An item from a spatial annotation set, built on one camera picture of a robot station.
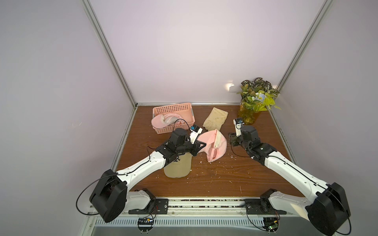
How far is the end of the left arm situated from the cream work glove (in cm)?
35

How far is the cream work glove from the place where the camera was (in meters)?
1.08

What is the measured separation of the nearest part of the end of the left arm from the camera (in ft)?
2.04
